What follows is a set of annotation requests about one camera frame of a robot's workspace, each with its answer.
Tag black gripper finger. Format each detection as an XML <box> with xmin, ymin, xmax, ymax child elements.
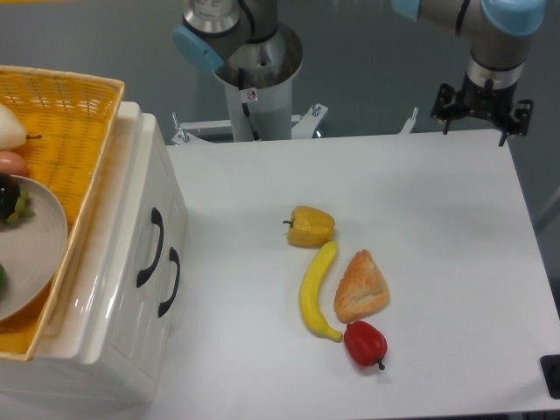
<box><xmin>430</xmin><ymin>83</ymin><xmax>456</xmax><ymax>134</ymax></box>
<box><xmin>499</xmin><ymin>99</ymin><xmax>533</xmax><ymax>146</ymax></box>

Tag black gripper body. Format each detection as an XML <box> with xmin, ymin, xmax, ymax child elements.
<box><xmin>448</xmin><ymin>77</ymin><xmax>517</xmax><ymax>123</ymax></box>

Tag white drawer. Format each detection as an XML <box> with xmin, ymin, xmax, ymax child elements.
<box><xmin>84</xmin><ymin>114</ymin><xmax>187</xmax><ymax>370</ymax></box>

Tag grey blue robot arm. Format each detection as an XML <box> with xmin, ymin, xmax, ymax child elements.
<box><xmin>172</xmin><ymin>1</ymin><xmax>545</xmax><ymax>142</ymax></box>

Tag white drawer cabinet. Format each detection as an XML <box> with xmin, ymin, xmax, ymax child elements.
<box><xmin>1</xmin><ymin>101</ymin><xmax>187</xmax><ymax>403</ymax></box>

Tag yellow bell pepper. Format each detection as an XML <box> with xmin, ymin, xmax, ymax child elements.
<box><xmin>283</xmin><ymin>206</ymin><xmax>335</xmax><ymax>248</ymax></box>

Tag triangular pastry bread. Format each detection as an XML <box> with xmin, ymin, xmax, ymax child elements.
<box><xmin>333</xmin><ymin>249</ymin><xmax>390</xmax><ymax>324</ymax></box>

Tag yellow banana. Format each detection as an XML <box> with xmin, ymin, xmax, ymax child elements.
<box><xmin>298</xmin><ymin>241</ymin><xmax>342</xmax><ymax>343</ymax></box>

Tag black corner device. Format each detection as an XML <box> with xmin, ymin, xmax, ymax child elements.
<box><xmin>540</xmin><ymin>354</ymin><xmax>560</xmax><ymax>400</ymax></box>

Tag red bell pepper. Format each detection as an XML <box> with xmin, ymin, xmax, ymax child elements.
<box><xmin>343</xmin><ymin>320</ymin><xmax>388</xmax><ymax>370</ymax></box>

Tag yellow woven basket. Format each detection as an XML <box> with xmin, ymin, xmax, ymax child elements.
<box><xmin>1</xmin><ymin>65</ymin><xmax>125</xmax><ymax>362</ymax></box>

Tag white pear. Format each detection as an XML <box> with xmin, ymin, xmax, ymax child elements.
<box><xmin>0</xmin><ymin>105</ymin><xmax>42</xmax><ymax>151</ymax></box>

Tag grey round plate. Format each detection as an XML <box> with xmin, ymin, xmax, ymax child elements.
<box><xmin>1</xmin><ymin>176</ymin><xmax>67</xmax><ymax>319</ymax></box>

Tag green grape bunch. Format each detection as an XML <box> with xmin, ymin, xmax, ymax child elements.
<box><xmin>3</xmin><ymin>190</ymin><xmax>34</xmax><ymax>227</ymax></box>

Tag pink sausage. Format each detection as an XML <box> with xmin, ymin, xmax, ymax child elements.
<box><xmin>0</xmin><ymin>150</ymin><xmax>28</xmax><ymax>176</ymax></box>

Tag dark purple eggplant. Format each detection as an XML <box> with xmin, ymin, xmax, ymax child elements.
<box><xmin>0</xmin><ymin>172</ymin><xmax>21</xmax><ymax>221</ymax></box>

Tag green vegetable piece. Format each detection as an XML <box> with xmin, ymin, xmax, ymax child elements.
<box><xmin>0</xmin><ymin>264</ymin><xmax>7</xmax><ymax>289</ymax></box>

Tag white metal base frame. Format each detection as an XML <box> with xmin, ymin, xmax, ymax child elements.
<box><xmin>170</xmin><ymin>103</ymin><xmax>420</xmax><ymax>147</ymax></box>

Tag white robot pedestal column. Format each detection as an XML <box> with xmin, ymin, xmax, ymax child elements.
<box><xmin>215</xmin><ymin>24</ymin><xmax>304</xmax><ymax>142</ymax></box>

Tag black pedestal cable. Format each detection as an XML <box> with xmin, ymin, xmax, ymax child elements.
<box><xmin>237</xmin><ymin>67</ymin><xmax>263</xmax><ymax>142</ymax></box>

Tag bottom drawer black handle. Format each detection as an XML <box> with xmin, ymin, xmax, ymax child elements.
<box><xmin>157</xmin><ymin>247</ymin><xmax>181</xmax><ymax>318</ymax></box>

